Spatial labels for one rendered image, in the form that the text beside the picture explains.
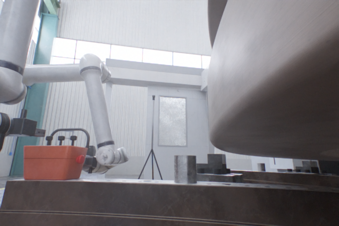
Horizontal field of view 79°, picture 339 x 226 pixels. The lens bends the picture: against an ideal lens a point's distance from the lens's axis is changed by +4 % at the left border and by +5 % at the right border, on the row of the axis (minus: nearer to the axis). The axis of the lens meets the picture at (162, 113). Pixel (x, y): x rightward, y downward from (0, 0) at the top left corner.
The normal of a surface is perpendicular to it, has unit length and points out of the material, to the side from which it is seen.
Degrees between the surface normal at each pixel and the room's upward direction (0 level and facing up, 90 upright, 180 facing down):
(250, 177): 90
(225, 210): 90
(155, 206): 90
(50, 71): 102
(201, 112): 90
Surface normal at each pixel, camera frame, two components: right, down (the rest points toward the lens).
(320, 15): -1.00, -0.03
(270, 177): -0.81, -0.15
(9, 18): 0.18, -0.22
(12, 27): 0.43, -0.18
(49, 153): -0.17, -0.12
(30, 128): 0.99, -0.03
